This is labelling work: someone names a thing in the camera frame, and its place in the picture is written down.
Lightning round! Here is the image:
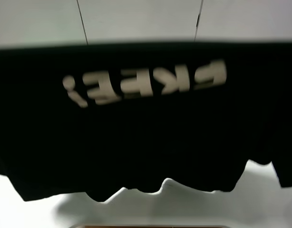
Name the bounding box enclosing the black short sleeve t-shirt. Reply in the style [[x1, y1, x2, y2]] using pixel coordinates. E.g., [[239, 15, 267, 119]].
[[0, 42, 292, 202]]

